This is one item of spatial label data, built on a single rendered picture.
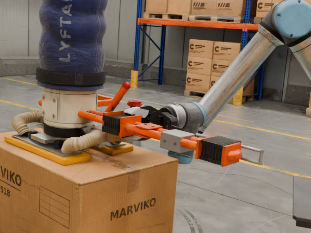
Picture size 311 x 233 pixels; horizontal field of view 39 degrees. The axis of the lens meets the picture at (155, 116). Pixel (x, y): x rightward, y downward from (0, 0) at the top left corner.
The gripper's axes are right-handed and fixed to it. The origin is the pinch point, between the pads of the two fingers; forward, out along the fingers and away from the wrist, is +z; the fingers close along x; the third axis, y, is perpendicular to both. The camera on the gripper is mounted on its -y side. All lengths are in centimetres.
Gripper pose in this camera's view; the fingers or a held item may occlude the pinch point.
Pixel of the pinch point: (127, 125)
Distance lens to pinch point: 131.1
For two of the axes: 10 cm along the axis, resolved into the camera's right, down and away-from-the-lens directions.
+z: -6.8, 0.8, -7.3
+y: -7.3, -1.9, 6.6
